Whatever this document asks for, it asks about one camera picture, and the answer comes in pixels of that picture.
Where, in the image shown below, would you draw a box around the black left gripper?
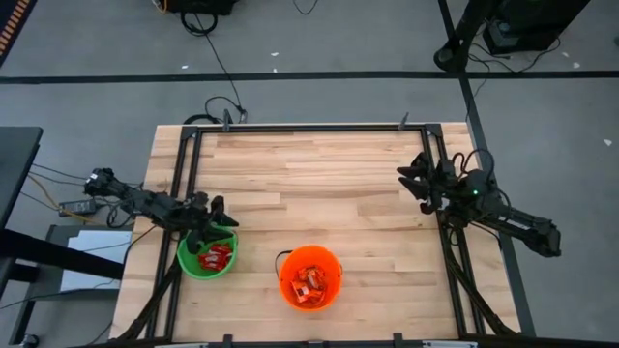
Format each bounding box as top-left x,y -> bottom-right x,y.
185,191 -> 241,255

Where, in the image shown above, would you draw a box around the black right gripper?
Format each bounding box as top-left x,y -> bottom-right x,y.
396,152 -> 458,216

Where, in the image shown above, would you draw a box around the green plastic halloween bucket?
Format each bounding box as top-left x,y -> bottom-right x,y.
175,224 -> 239,281

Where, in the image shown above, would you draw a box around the orange plastic halloween bucket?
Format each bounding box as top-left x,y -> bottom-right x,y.
274,244 -> 344,313

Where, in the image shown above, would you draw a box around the black stand pole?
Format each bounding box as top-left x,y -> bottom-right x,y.
432,0 -> 489,73

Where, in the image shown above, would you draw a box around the black power brick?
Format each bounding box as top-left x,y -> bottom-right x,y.
57,198 -> 99,218

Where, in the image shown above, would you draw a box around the black diagonal beam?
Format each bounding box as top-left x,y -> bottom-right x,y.
0,228 -> 126,281

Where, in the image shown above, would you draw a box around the black equipment case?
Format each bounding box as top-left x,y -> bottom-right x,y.
482,0 -> 592,56

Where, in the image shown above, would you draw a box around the black desk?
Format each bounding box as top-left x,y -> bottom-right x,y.
0,126 -> 44,228

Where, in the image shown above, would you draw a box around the black box on floor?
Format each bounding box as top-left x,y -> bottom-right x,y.
162,0 -> 241,15

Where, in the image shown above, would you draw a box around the dark rug with orange stripes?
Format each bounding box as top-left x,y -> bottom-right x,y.
0,0 -> 39,68

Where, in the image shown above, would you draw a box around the black braided cable bundle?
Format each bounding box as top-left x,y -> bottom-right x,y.
443,231 -> 516,338
117,258 -> 181,341

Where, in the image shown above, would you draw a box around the looped black cable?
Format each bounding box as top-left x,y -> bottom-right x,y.
182,95 -> 243,126

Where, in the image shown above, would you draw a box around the black aluminium table frame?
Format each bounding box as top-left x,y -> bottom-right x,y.
144,123 -> 487,348

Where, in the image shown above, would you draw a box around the tangled black cables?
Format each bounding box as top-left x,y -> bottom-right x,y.
466,36 -> 563,74

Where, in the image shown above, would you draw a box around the thin black cables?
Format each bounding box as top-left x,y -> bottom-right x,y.
29,162 -> 145,188

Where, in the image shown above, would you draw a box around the yellow cable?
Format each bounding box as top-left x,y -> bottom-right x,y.
26,172 -> 105,227

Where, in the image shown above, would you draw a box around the thin black cable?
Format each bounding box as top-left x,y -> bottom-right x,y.
292,0 -> 320,16

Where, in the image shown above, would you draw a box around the long black floor cable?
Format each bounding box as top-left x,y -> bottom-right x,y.
179,10 -> 250,125

